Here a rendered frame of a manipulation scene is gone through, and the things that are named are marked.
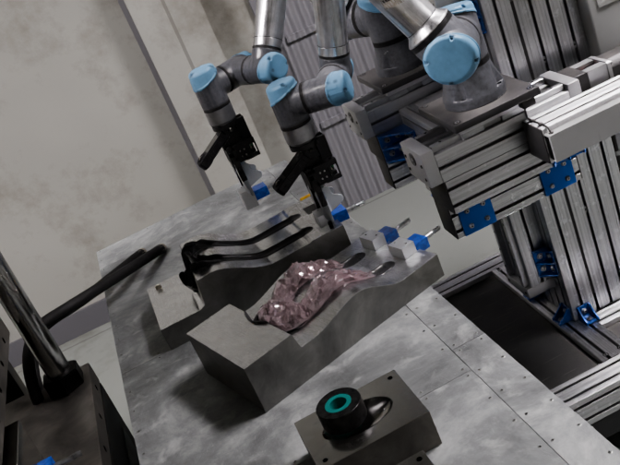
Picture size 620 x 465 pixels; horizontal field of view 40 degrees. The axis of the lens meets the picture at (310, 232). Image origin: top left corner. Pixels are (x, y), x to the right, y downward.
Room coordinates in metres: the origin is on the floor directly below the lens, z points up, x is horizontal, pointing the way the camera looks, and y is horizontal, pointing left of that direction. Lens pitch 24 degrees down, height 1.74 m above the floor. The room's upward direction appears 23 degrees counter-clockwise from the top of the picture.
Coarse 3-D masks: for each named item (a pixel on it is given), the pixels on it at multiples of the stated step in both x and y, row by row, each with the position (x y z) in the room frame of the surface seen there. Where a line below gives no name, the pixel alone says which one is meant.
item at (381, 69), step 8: (392, 40) 2.36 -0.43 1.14; (400, 40) 2.36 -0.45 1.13; (408, 40) 2.37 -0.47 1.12; (376, 48) 2.40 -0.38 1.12; (384, 48) 2.38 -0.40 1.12; (392, 48) 2.36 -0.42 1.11; (400, 48) 2.36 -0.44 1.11; (408, 48) 2.36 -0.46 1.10; (376, 56) 2.41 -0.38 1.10; (384, 56) 2.38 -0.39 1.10; (392, 56) 2.36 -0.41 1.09; (400, 56) 2.35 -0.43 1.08; (408, 56) 2.35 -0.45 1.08; (416, 56) 2.35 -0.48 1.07; (376, 64) 2.41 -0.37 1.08; (384, 64) 2.38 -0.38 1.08; (392, 64) 2.37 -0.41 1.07; (400, 64) 2.35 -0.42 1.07; (408, 64) 2.34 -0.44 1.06; (416, 64) 2.35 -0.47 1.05; (376, 72) 2.42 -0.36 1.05; (384, 72) 2.38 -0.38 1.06; (392, 72) 2.36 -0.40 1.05; (400, 72) 2.35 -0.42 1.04
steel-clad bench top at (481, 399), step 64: (128, 256) 2.50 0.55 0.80; (128, 320) 2.06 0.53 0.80; (448, 320) 1.45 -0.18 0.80; (128, 384) 1.74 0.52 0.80; (192, 384) 1.62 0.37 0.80; (320, 384) 1.42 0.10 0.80; (448, 384) 1.26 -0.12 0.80; (512, 384) 1.19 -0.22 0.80; (192, 448) 1.39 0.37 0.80; (256, 448) 1.31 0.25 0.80; (448, 448) 1.10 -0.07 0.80; (512, 448) 1.04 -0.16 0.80; (576, 448) 0.99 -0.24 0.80
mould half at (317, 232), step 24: (288, 216) 2.07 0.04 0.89; (312, 216) 2.01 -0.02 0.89; (192, 240) 2.07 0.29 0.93; (216, 240) 2.04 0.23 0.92; (264, 240) 2.00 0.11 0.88; (312, 240) 1.87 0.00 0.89; (336, 240) 1.88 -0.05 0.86; (216, 264) 1.87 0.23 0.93; (240, 264) 1.86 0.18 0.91; (264, 264) 1.86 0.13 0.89; (288, 264) 1.86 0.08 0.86; (168, 288) 2.02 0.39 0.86; (216, 288) 1.83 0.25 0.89; (240, 288) 1.84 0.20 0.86; (264, 288) 1.85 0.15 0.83; (168, 312) 1.88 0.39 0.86; (192, 312) 1.83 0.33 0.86; (216, 312) 1.83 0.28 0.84; (168, 336) 1.81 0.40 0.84
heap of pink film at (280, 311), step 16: (288, 272) 1.69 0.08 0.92; (304, 272) 1.68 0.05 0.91; (320, 272) 1.68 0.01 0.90; (336, 272) 1.61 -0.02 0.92; (352, 272) 1.62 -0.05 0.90; (368, 272) 1.65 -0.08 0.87; (288, 288) 1.66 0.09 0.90; (320, 288) 1.59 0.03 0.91; (336, 288) 1.57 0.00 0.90; (272, 304) 1.63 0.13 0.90; (288, 304) 1.58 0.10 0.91; (304, 304) 1.58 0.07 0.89; (320, 304) 1.55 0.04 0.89; (272, 320) 1.58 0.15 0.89; (288, 320) 1.56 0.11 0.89; (304, 320) 1.54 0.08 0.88
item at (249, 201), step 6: (252, 186) 2.24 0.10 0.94; (258, 186) 2.22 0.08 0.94; (264, 186) 2.20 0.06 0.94; (270, 186) 2.22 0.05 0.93; (240, 192) 2.20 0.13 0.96; (246, 192) 2.19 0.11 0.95; (258, 192) 2.20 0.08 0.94; (264, 192) 2.20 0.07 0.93; (246, 198) 2.19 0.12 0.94; (252, 198) 2.19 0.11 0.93; (258, 198) 2.20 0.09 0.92; (246, 204) 2.19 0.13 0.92; (252, 204) 2.19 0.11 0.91; (258, 204) 2.19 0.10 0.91
